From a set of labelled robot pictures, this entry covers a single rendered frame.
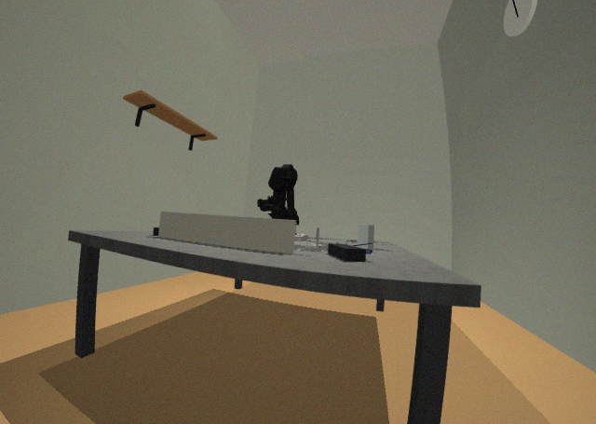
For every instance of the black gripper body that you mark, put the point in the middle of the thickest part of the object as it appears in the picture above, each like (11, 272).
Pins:
(278, 205)

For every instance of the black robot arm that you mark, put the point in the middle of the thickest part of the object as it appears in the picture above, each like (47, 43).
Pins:
(282, 180)

